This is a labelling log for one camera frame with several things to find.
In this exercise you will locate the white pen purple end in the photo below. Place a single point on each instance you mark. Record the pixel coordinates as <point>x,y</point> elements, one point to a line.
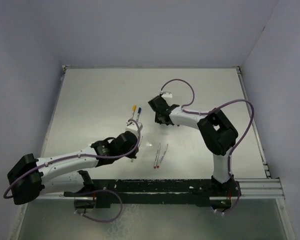
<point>157,156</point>

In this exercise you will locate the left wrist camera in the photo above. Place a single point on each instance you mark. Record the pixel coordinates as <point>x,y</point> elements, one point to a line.
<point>132,127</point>

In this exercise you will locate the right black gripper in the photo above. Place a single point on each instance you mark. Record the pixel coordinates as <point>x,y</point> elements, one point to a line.
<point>156,119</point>

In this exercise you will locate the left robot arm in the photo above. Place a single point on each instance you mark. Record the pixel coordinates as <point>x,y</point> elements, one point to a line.
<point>31,177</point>

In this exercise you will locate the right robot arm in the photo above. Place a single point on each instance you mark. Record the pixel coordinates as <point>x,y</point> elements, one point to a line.
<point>218,133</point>

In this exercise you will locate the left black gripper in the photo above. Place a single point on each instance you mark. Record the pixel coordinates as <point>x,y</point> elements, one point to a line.
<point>132,154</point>

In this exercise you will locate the white pen blue end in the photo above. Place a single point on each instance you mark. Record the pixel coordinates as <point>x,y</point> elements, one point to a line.
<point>137,117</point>

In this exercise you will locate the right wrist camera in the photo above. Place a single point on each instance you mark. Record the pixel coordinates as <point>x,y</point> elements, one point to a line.
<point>166,94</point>

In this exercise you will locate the white pen red end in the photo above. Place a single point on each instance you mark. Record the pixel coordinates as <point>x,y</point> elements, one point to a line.
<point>162,157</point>

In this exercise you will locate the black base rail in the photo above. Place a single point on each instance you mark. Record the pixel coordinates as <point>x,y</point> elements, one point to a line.
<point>198,192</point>

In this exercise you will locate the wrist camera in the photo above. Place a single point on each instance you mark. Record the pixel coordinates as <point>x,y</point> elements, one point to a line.
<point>166,94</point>
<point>132,127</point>

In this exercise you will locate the aluminium frame rail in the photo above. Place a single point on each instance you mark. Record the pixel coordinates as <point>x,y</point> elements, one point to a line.
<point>261,188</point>

